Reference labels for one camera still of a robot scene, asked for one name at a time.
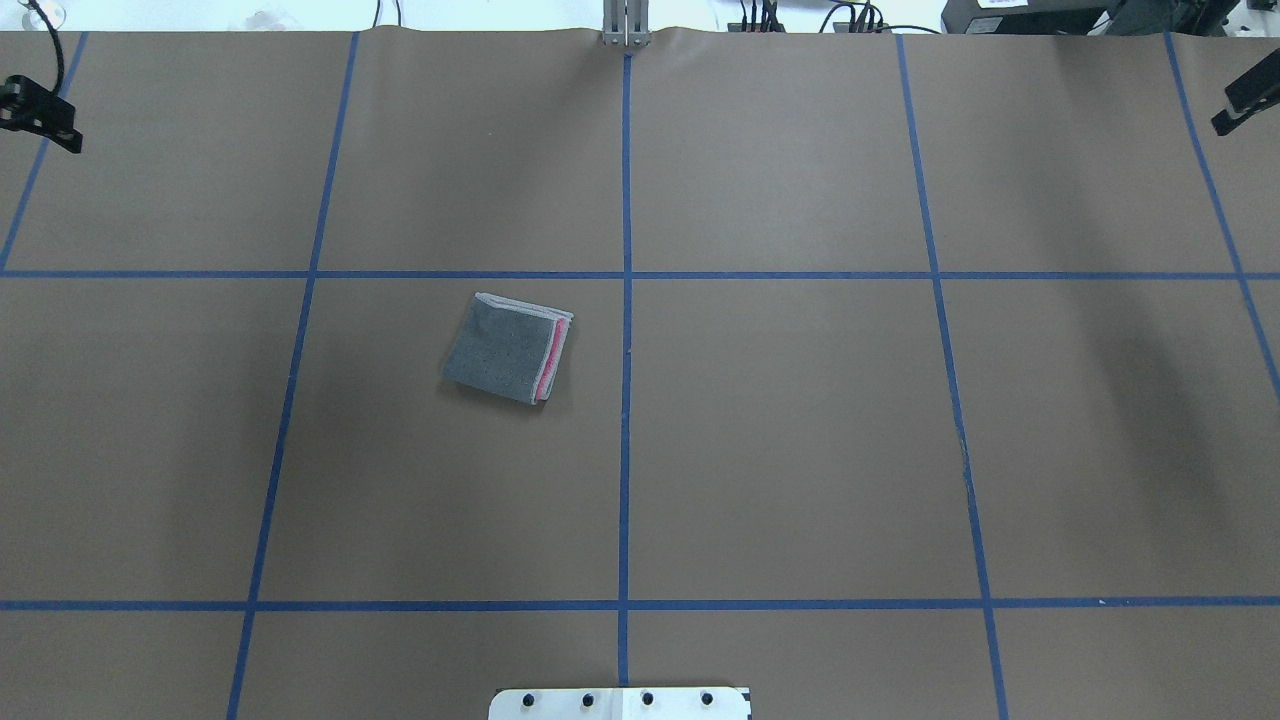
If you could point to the pink and grey towel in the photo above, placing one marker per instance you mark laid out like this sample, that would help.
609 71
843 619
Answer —
509 348

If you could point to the brown paper table cover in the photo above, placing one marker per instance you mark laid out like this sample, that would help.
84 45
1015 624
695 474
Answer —
915 376

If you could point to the black power box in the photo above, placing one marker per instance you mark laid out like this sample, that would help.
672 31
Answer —
1048 18

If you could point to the aluminium frame post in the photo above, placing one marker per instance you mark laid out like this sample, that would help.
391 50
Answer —
625 23

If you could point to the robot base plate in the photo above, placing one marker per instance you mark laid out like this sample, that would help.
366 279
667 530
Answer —
661 702

